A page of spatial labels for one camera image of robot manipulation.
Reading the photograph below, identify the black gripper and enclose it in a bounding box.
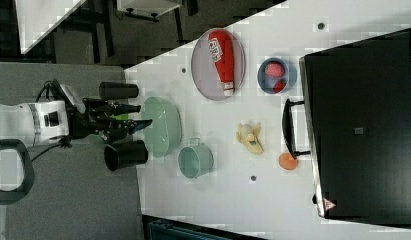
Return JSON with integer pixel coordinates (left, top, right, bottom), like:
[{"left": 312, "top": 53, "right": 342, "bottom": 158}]
[{"left": 68, "top": 98, "right": 152, "bottom": 141}]

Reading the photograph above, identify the plush peeled banana toy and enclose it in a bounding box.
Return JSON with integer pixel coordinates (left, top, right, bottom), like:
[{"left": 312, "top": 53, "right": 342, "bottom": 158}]
[{"left": 236, "top": 123, "right": 264, "bottom": 155}]

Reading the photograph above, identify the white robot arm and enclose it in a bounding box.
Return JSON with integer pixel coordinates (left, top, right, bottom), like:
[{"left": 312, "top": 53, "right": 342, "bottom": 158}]
[{"left": 0, "top": 100, "right": 152, "bottom": 205}]

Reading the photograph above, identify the green enamel mug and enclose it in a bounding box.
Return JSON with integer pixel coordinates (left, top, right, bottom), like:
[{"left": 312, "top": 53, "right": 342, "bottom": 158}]
[{"left": 178, "top": 138, "right": 214, "bottom": 179}]

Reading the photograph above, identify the green marker object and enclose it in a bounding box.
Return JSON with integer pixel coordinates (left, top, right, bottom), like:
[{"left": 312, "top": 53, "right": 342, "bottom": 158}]
[{"left": 110, "top": 114, "right": 129, "bottom": 120}]

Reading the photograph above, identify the black cylinder upper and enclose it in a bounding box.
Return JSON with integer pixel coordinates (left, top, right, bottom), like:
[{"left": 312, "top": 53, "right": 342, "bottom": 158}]
[{"left": 99, "top": 82, "right": 139, "bottom": 100}]

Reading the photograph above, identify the black cup lower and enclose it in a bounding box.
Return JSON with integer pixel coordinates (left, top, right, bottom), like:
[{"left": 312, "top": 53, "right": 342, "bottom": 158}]
[{"left": 104, "top": 140, "right": 149, "bottom": 171}]

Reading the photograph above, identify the green perforated colander bowl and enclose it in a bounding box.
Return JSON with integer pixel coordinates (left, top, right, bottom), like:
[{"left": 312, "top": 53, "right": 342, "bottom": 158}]
[{"left": 141, "top": 96, "right": 182, "bottom": 158}]

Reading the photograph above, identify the grey round plate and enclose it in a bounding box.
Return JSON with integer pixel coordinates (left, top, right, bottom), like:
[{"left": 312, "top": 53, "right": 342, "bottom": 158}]
[{"left": 191, "top": 28, "right": 245, "bottom": 101}]

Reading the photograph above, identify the white cabinet with casters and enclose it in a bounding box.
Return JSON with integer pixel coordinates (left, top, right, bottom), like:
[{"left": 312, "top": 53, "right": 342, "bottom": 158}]
[{"left": 116, "top": 0, "right": 183, "bottom": 22}]

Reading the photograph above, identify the white side table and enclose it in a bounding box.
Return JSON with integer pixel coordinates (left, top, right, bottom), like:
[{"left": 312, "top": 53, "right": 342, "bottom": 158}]
[{"left": 14, "top": 0, "right": 87, "bottom": 55}]

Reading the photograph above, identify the red ketchup bottle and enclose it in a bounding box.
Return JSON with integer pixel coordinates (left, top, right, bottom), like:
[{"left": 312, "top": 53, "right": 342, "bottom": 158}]
[{"left": 208, "top": 30, "right": 234, "bottom": 96}]

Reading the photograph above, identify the pink plush ball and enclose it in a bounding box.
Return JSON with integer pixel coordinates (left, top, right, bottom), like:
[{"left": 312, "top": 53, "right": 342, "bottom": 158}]
[{"left": 265, "top": 62, "right": 285, "bottom": 78}]

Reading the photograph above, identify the red toy fruit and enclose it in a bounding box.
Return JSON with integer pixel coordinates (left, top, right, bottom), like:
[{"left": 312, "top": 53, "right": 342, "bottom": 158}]
[{"left": 273, "top": 80, "right": 286, "bottom": 93}]

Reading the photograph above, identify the orange plush fruit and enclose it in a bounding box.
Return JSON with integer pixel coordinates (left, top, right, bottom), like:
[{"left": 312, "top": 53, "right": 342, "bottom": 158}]
[{"left": 279, "top": 153, "right": 298, "bottom": 171}]

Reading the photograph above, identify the blue small bowl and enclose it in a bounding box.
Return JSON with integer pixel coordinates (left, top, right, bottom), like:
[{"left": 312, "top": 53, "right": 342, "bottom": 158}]
[{"left": 257, "top": 58, "right": 297, "bottom": 94}]

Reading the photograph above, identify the black toaster oven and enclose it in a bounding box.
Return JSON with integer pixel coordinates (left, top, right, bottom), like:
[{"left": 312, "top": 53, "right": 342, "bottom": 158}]
[{"left": 300, "top": 29, "right": 411, "bottom": 229}]

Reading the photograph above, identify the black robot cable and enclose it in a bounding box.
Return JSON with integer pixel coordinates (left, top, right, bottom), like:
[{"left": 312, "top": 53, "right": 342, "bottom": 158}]
[{"left": 30, "top": 138, "right": 73, "bottom": 164}]

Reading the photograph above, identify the black oven door handle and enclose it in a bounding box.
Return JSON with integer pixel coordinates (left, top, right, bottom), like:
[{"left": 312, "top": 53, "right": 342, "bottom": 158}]
[{"left": 282, "top": 99, "right": 310, "bottom": 159}]

